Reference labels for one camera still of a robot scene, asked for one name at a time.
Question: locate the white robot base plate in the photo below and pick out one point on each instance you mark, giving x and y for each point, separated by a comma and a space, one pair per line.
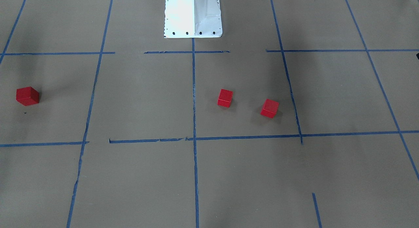
192, 19

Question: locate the brown paper table cover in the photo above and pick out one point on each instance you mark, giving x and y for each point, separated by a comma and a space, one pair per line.
128, 132

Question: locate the red block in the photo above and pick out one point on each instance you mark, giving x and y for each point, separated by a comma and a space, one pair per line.
225, 98
27, 96
270, 108

